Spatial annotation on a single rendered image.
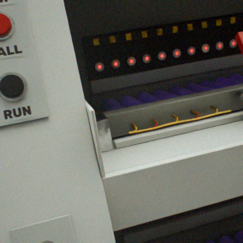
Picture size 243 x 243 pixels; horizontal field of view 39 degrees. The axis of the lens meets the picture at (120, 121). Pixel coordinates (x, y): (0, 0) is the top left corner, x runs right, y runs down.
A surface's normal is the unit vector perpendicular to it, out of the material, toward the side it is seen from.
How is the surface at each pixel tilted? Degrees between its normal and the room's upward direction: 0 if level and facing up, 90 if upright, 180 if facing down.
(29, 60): 90
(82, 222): 90
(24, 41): 90
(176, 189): 108
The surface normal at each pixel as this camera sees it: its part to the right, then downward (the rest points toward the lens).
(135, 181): 0.26, 0.23
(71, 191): 0.19, -0.07
